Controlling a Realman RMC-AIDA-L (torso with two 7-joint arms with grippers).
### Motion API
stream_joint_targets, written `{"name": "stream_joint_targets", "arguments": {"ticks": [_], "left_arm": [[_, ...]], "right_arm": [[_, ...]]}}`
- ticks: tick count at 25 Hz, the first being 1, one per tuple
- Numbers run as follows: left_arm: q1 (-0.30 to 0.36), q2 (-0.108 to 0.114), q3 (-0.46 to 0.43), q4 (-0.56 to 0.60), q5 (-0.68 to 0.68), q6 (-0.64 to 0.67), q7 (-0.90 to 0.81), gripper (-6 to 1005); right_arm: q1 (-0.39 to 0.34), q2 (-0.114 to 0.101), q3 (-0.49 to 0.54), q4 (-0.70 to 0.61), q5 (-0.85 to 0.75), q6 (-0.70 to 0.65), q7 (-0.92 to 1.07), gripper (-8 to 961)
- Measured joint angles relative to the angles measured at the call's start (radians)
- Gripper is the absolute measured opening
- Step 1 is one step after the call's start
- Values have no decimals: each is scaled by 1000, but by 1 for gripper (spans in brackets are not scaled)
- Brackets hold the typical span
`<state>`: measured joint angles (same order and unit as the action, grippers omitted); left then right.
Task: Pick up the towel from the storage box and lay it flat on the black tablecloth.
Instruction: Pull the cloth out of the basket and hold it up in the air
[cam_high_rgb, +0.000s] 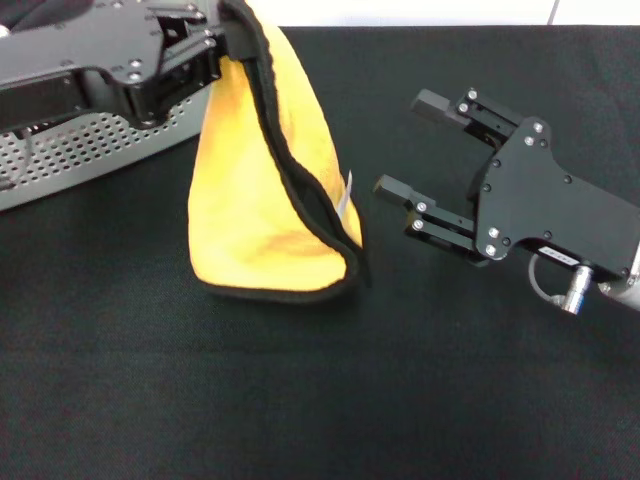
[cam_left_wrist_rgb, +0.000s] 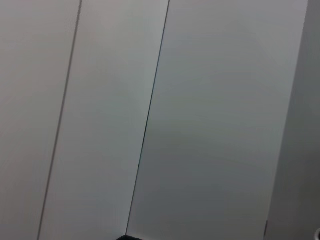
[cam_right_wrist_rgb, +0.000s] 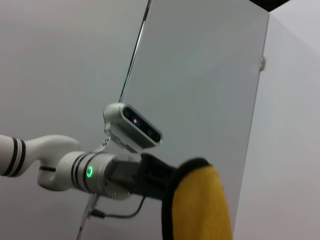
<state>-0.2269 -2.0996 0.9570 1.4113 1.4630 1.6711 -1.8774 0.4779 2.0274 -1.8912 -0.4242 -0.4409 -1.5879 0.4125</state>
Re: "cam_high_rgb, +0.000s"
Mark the grey perforated storage box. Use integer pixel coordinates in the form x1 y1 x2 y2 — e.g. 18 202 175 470
0 94 217 212

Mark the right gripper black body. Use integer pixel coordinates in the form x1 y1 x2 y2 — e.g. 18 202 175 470
467 117 640 281

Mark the right gripper cable silver plug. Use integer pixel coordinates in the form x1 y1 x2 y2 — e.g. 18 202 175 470
527 249 595 317

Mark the yellow and grey towel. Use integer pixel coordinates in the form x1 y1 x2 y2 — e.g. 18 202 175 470
188 0 374 304

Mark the black tablecloth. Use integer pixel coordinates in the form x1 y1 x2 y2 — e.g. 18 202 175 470
0 24 640 480

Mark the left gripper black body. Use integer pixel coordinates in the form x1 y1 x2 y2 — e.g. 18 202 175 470
0 0 201 134

